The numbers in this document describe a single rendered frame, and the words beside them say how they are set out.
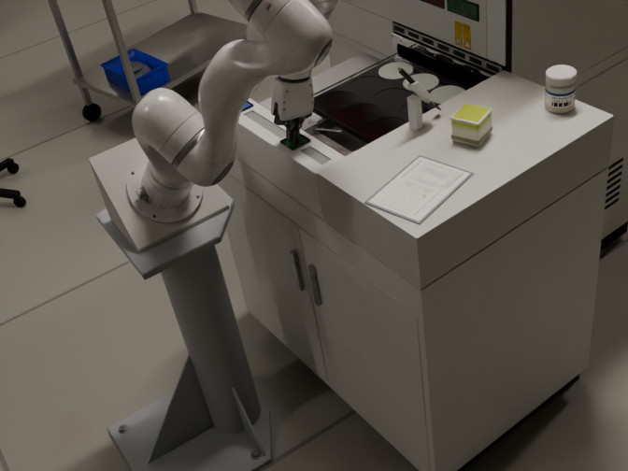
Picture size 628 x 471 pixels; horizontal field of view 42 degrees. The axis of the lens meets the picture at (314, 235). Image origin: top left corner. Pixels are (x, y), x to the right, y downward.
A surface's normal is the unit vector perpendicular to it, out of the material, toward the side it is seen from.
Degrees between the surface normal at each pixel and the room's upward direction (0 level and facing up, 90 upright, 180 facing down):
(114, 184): 45
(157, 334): 0
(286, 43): 83
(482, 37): 90
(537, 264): 90
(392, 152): 0
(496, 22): 90
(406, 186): 0
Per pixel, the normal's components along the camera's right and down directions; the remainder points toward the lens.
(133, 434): -0.14, -0.77
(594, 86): 0.59, 0.44
